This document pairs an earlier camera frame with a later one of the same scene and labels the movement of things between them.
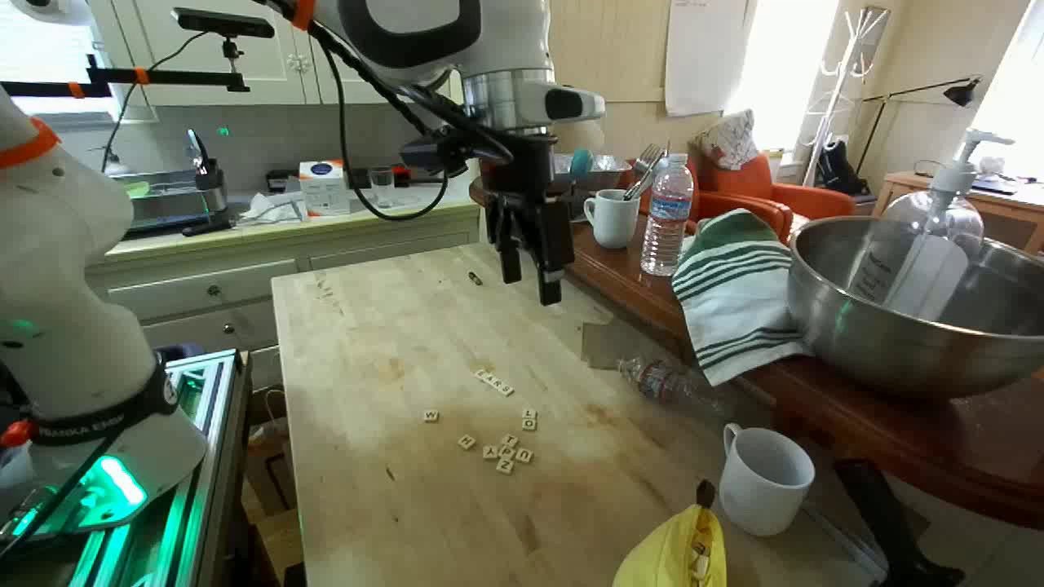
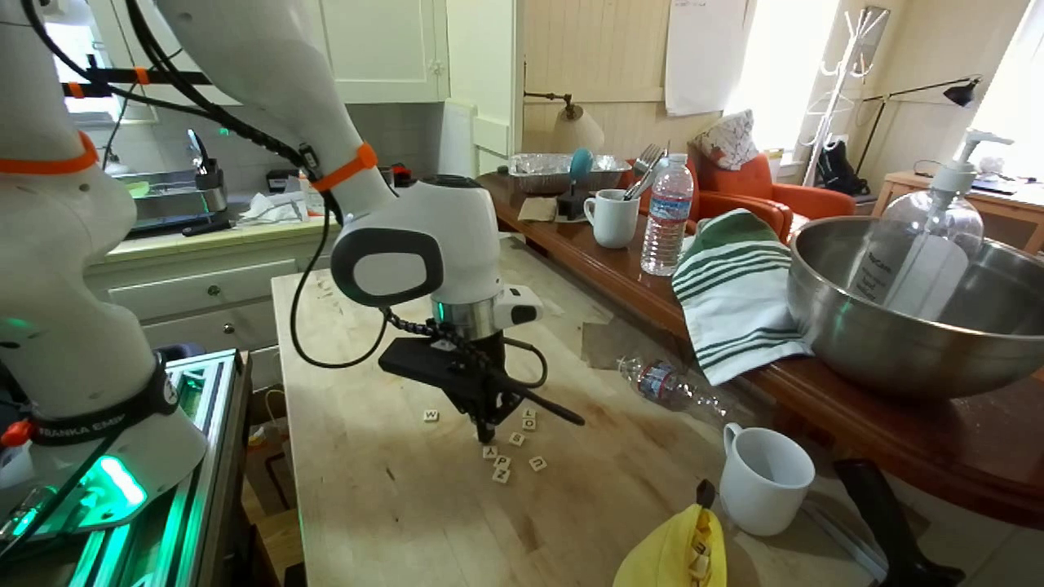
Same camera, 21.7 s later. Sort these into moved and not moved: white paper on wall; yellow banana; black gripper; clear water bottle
Moved: black gripper
Not moved: white paper on wall; yellow banana; clear water bottle
